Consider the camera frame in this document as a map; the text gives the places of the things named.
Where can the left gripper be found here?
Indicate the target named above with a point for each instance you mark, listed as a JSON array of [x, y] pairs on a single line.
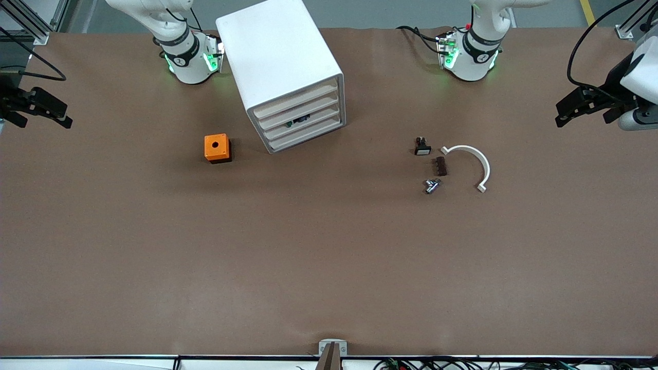
[[613, 82]]

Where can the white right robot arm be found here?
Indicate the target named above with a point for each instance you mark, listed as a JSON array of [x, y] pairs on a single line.
[[187, 69]]

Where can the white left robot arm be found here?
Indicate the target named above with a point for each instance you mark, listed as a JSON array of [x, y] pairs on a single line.
[[470, 67]]

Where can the black white push button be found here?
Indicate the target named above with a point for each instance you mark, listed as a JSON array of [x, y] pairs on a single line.
[[422, 148]]

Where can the brown terminal block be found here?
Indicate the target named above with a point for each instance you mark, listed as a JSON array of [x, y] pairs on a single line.
[[441, 166]]

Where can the orange box with hole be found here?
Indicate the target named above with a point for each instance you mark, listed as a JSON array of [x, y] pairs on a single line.
[[216, 146]]

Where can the small silver metal fitting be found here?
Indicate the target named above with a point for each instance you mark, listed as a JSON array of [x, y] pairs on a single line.
[[432, 186]]

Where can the aluminium frame profile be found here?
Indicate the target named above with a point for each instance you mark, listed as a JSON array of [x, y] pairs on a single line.
[[31, 18], [635, 23]]

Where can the white curved plastic bracket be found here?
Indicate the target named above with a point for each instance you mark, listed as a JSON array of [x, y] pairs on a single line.
[[465, 148]]

